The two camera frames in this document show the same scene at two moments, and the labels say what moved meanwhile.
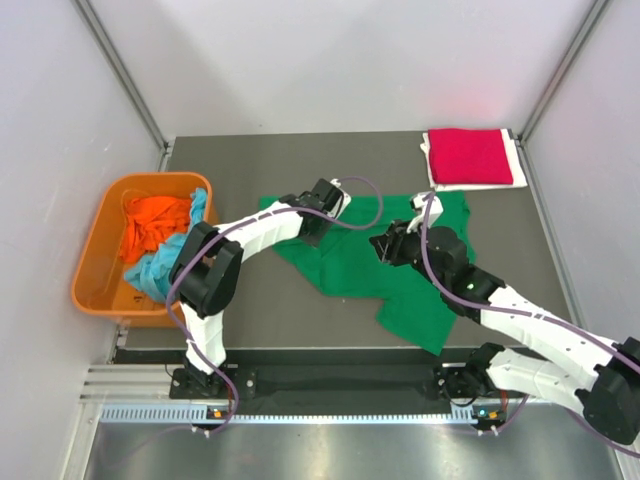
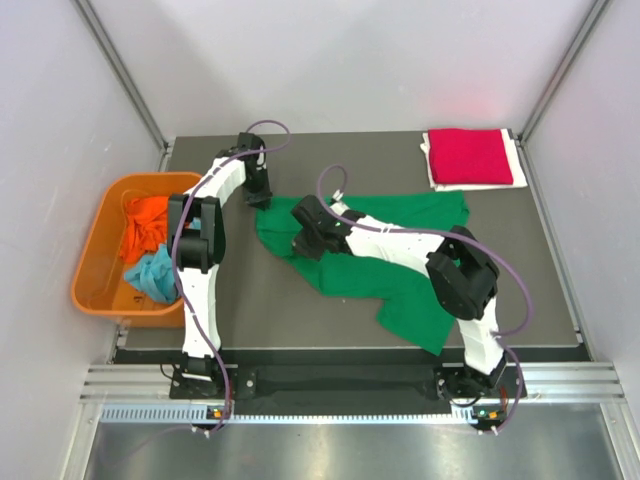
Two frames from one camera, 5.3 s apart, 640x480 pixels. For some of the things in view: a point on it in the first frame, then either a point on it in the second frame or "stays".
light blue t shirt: [153, 275] stays
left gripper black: [313, 239] to [262, 196]
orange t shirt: [150, 221] stays
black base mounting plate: [462, 384] stays
